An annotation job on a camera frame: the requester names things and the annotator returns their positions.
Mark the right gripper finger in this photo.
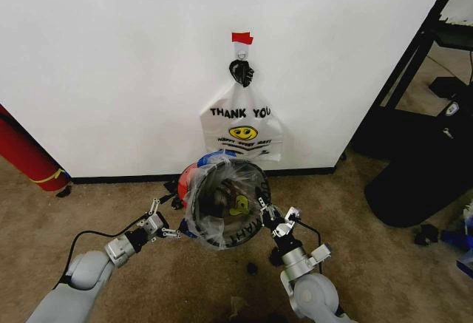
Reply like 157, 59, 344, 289
257, 196, 275, 229
268, 204, 289, 232

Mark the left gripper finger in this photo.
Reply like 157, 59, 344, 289
152, 226, 186, 243
137, 197, 166, 228

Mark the black round trash bin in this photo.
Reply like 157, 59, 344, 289
190, 157, 273, 251

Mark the clear plastic bin liner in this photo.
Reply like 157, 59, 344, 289
178, 152, 268, 252

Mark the red and blue crumpled bag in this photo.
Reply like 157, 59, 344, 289
176, 148, 232, 207

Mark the white thank you plastic bag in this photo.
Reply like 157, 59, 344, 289
198, 58, 286, 163

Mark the large black bag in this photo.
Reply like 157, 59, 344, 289
363, 114, 473, 228

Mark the yellow green wrapper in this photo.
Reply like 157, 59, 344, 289
228, 194, 249, 217

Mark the black baseboard strip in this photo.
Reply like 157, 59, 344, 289
68, 167, 338, 186

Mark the black crumpled scrap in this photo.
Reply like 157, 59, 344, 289
412, 222, 441, 247

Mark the red padded cylinder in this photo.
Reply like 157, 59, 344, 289
0, 103, 72, 193

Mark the blue plastic rubbish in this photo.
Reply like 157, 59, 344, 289
440, 204, 473, 276

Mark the black box device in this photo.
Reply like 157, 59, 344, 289
427, 75, 465, 100

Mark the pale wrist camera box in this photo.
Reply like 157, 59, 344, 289
142, 211, 166, 237
285, 205, 303, 225

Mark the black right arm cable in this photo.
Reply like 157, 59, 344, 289
293, 217, 324, 274

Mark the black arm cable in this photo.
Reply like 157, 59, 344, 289
63, 229, 129, 285
293, 217, 324, 274

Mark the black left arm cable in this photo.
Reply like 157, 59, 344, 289
63, 229, 129, 285

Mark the white wall hook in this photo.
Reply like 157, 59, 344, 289
234, 41, 251, 61

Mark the black metal frame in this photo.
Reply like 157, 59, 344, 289
333, 0, 473, 176

